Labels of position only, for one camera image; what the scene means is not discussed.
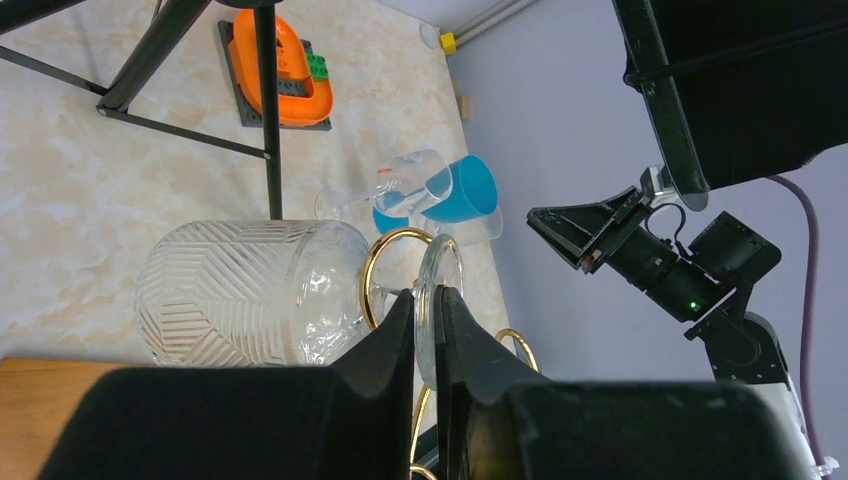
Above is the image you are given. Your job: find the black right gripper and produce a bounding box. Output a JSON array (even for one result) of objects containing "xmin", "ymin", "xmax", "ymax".
[{"xmin": 433, "ymin": 188, "xmax": 813, "ymax": 479}]

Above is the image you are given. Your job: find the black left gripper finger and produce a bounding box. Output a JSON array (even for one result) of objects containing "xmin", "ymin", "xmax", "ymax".
[{"xmin": 40, "ymin": 291, "xmax": 414, "ymax": 479}]

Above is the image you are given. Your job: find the blue plastic wine glass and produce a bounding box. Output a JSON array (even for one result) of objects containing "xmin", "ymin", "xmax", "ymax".
[{"xmin": 372, "ymin": 155, "xmax": 499, "ymax": 233}]

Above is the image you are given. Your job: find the clear wine glass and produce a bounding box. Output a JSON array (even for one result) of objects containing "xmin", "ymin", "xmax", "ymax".
[
  {"xmin": 314, "ymin": 149, "xmax": 454, "ymax": 219},
  {"xmin": 134, "ymin": 220, "xmax": 399, "ymax": 367},
  {"xmin": 424, "ymin": 207, "xmax": 504, "ymax": 247}
]

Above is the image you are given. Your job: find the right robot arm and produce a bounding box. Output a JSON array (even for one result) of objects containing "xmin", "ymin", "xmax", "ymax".
[{"xmin": 527, "ymin": 187, "xmax": 829, "ymax": 479}]

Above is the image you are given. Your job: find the yellow corner clamp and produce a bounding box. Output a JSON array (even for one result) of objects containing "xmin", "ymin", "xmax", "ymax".
[{"xmin": 440, "ymin": 32, "xmax": 458, "ymax": 56}]

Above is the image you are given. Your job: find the black music stand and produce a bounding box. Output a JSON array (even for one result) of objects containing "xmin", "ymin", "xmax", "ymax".
[{"xmin": 0, "ymin": 0, "xmax": 848, "ymax": 221}]

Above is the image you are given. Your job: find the orange tape dispenser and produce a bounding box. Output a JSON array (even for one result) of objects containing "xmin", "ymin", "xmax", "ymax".
[{"xmin": 217, "ymin": 9, "xmax": 334, "ymax": 131}]

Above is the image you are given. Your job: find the gold wire glass rack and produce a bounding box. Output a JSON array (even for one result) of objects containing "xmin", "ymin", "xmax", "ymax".
[{"xmin": 358, "ymin": 226, "xmax": 542, "ymax": 480}]

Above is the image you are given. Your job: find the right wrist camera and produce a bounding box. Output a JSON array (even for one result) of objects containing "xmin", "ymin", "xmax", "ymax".
[{"xmin": 640, "ymin": 165, "xmax": 679, "ymax": 207}]

